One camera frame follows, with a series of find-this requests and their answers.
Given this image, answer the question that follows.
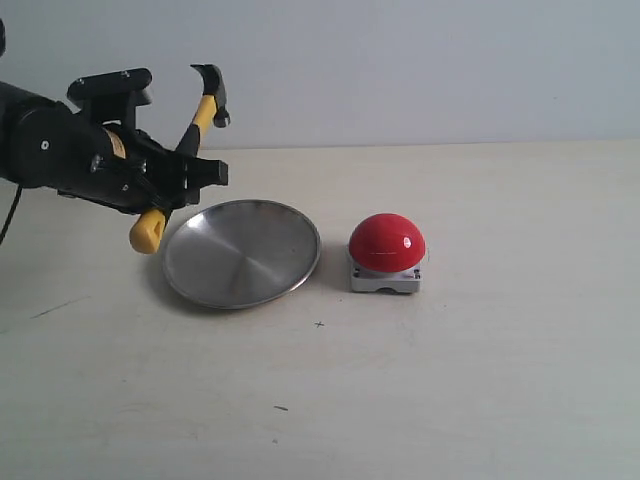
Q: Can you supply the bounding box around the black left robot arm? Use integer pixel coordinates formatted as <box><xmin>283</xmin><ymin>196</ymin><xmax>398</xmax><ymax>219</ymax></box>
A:
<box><xmin>1</xmin><ymin>64</ymin><xmax>230</xmax><ymax>215</ymax></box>

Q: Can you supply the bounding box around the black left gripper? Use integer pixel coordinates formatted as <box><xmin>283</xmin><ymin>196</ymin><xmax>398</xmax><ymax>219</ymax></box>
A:
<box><xmin>57</xmin><ymin>122</ymin><xmax>229</xmax><ymax>214</ymax></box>

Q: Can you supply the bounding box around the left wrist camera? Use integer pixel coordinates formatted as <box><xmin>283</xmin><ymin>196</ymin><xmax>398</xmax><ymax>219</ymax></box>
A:
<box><xmin>66</xmin><ymin>68</ymin><xmax>152</xmax><ymax>129</ymax></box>

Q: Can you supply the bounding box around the round steel plate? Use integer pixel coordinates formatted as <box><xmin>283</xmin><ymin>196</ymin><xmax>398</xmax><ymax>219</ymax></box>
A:
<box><xmin>162</xmin><ymin>199</ymin><xmax>322</xmax><ymax>310</ymax></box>

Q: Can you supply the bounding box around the red dome push button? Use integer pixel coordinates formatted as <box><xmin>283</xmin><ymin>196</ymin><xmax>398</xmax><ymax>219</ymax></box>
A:
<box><xmin>347</xmin><ymin>213</ymin><xmax>428</xmax><ymax>295</ymax></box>

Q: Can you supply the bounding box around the yellow black claw hammer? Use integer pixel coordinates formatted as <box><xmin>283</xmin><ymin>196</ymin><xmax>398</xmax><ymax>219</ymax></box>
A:
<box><xmin>129</xmin><ymin>64</ymin><xmax>231</xmax><ymax>254</ymax></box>

